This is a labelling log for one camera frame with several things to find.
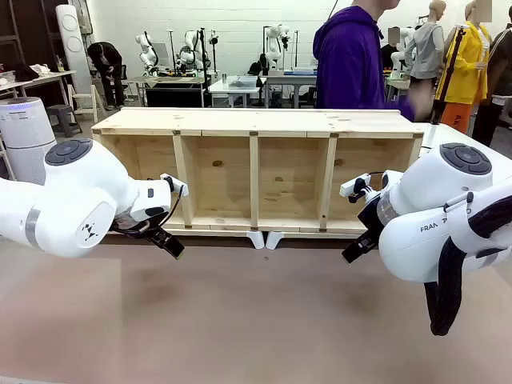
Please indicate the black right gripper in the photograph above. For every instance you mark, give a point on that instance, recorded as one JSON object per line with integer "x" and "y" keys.
{"x": 371, "y": 222}

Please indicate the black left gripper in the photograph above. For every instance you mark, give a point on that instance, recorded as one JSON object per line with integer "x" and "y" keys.
{"x": 138, "y": 229}

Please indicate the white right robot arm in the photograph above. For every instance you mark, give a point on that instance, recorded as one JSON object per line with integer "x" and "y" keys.
{"x": 424, "y": 208}

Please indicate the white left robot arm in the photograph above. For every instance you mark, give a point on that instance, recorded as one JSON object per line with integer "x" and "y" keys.
{"x": 80, "y": 192}

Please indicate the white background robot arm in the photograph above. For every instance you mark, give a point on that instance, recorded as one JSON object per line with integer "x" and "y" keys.
{"x": 400, "y": 56}
{"x": 191, "y": 50}
{"x": 146, "y": 52}
{"x": 277, "y": 44}

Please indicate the person's right hand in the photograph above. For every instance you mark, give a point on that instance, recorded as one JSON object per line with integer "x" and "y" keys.
{"x": 421, "y": 98}

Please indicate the wooden riser with white legs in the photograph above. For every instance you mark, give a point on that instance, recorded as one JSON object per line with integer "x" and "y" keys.
{"x": 304, "y": 233}
{"x": 224, "y": 231}

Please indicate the pine wood compartment shelf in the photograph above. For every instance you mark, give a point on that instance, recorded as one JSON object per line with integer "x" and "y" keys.
{"x": 256, "y": 160}

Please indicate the black workbench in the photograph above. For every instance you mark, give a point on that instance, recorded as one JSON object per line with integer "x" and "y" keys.
{"x": 176, "y": 94}

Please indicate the light wooden step stool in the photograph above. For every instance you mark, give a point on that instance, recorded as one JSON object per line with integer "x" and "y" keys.
{"x": 88, "y": 104}

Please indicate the grey plastic stool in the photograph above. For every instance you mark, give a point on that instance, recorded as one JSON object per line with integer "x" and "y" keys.
{"x": 64, "y": 118}

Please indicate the white workbench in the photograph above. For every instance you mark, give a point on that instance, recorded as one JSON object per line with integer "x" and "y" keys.
{"x": 236, "y": 90}

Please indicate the white cylindrical air purifier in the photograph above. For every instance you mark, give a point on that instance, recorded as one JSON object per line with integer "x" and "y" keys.
{"x": 26, "y": 136}

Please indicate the person in black clothes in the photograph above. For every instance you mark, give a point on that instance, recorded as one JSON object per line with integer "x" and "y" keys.
{"x": 108, "y": 68}

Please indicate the black tripod stand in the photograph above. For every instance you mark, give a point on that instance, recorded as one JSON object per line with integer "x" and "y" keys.
{"x": 444, "y": 80}

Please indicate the person in purple hoodie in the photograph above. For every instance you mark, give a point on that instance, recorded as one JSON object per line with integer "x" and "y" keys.
{"x": 348, "y": 60}

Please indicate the mannequin in yellow jacket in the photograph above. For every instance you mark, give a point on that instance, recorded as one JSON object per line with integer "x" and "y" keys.
{"x": 468, "y": 68}

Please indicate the mannequin in grey hoodie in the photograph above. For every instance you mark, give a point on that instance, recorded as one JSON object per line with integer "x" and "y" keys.
{"x": 428, "y": 48}

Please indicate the tall white standing air conditioner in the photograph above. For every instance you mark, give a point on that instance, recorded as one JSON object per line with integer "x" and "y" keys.
{"x": 74, "y": 48}

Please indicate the mannequin in dark jacket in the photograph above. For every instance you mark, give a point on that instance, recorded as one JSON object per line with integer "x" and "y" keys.
{"x": 500, "y": 80}

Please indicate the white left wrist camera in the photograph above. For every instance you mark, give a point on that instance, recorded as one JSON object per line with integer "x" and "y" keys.
{"x": 176, "y": 184}

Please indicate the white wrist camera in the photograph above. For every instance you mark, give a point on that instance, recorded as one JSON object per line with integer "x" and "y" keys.
{"x": 176, "y": 184}
{"x": 354, "y": 185}

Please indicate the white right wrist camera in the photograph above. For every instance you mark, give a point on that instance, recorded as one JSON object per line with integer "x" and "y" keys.
{"x": 354, "y": 185}

